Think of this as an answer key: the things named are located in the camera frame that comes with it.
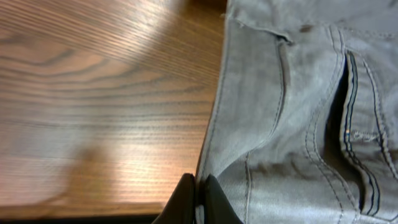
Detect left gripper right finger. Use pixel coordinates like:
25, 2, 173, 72
203, 175, 243, 224

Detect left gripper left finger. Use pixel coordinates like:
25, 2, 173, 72
152, 174, 195, 224

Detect grey shorts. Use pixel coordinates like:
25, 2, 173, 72
196, 0, 397, 223

